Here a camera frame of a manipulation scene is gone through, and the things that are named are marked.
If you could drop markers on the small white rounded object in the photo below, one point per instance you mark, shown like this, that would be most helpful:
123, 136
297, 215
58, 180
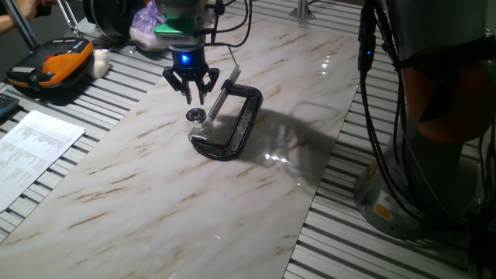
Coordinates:
100, 64

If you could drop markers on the black C-clamp with steel screw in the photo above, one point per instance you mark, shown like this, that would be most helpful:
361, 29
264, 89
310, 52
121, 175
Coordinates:
236, 139

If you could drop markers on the silver upright post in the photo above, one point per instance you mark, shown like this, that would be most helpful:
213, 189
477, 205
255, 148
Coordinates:
301, 9

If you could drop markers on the silver metal jar lid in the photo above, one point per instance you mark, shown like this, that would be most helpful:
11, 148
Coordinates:
196, 115

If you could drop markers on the marble pattern board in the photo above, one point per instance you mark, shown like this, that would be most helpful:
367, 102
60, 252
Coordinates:
155, 193

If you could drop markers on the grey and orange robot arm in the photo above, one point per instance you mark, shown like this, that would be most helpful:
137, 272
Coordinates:
426, 31

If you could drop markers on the white printed paper sheet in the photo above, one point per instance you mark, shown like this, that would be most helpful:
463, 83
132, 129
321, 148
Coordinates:
31, 151

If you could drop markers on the person's forearm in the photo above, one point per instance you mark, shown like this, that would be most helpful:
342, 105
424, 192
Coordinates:
7, 24

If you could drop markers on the silver tripod leg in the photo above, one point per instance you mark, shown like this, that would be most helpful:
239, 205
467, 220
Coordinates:
69, 19

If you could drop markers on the grey metal strut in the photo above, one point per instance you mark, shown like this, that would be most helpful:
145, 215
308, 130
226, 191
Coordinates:
21, 23

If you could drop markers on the person's hand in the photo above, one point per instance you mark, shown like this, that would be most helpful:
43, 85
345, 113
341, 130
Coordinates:
29, 5

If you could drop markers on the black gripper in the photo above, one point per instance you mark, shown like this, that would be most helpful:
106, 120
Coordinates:
190, 64

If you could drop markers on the small clear glass jar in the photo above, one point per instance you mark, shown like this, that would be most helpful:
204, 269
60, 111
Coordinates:
201, 129

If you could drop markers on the large black round object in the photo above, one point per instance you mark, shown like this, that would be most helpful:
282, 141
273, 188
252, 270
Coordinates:
108, 15

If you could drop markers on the purple plastic bag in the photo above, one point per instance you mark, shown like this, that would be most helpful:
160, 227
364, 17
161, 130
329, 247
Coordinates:
145, 27

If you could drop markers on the orange and black teach pendant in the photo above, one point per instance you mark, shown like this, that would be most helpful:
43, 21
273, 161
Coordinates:
58, 64

